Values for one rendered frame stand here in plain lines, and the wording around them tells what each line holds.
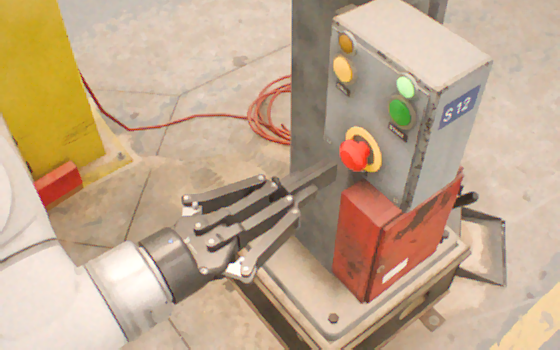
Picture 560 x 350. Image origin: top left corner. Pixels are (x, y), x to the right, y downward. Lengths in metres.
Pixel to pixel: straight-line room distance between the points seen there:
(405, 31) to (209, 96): 1.68
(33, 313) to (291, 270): 0.92
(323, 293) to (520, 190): 0.97
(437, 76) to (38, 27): 1.32
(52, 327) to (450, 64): 0.46
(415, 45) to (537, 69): 2.05
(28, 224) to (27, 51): 1.21
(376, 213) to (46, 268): 0.69
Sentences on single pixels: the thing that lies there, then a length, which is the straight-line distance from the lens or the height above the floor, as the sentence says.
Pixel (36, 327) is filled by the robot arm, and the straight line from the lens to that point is 0.53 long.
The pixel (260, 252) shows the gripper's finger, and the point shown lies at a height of 0.99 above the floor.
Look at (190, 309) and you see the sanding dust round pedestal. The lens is 1.67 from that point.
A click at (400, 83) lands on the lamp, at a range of 0.57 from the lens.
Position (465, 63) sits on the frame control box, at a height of 1.12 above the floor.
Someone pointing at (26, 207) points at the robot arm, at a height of 1.08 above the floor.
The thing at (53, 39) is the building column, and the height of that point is 0.55.
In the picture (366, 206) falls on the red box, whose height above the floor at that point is 0.62.
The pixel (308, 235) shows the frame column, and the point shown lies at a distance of 1.36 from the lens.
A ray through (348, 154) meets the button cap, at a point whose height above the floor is 0.98.
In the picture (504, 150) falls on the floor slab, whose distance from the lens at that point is 2.18.
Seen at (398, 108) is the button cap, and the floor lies 1.08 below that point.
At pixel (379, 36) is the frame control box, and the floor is 1.12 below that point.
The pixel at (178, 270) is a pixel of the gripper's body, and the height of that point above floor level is 1.00.
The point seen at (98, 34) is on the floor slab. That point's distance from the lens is 2.73.
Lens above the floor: 1.47
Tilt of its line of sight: 49 degrees down
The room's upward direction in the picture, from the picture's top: straight up
